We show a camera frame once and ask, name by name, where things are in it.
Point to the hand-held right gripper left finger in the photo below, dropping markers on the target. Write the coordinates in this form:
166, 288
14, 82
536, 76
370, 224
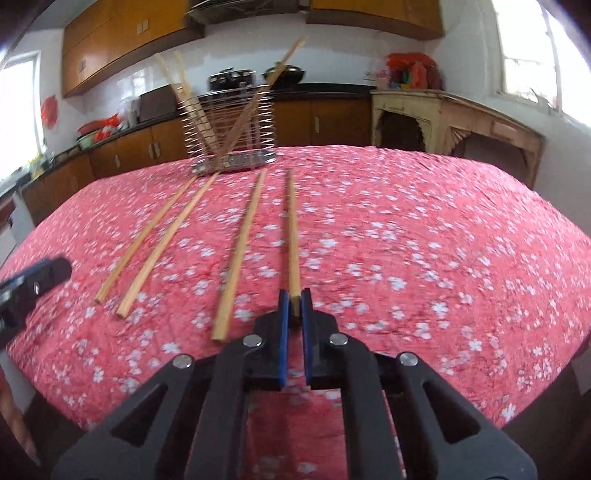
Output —
282, 341

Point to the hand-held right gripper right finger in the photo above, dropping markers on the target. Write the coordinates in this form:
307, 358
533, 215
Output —
307, 341

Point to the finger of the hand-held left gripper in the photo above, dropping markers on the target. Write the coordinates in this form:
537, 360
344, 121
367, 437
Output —
53, 272
21, 278

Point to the wooden chopstick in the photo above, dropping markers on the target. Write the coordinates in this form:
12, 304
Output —
240, 256
292, 240
147, 240
166, 247
288, 57
184, 78
173, 85

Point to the person's left hand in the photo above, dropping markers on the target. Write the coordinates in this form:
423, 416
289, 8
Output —
11, 410

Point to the green basin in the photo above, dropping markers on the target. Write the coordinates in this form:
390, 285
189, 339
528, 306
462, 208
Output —
92, 140

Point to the red floral tablecloth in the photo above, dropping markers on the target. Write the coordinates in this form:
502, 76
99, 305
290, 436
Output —
415, 254

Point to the red basin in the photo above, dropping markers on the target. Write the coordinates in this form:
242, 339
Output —
92, 127

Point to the wooden base cabinets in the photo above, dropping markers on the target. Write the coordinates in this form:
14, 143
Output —
138, 147

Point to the dark wooden cutting board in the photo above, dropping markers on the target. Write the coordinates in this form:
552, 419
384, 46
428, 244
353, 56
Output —
157, 104

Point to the black kitchen countertop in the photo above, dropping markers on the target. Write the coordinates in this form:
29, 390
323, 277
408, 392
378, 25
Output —
323, 88

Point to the black wok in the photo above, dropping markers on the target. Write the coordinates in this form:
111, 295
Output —
231, 79

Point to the dark pot with lid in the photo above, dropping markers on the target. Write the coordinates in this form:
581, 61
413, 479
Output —
286, 74

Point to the cream wooden side table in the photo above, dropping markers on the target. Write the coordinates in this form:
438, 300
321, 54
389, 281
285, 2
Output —
461, 115

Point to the red thermos flask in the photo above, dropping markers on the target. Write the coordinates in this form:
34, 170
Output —
419, 74

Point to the steel range hood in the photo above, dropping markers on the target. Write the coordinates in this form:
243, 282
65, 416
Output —
249, 3

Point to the large barred window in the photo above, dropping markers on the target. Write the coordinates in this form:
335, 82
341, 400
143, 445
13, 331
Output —
531, 46

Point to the red bag on wall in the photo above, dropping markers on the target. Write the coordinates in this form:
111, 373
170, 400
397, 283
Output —
50, 110

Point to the wooden wall cabinets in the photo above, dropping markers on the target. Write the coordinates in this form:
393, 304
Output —
115, 41

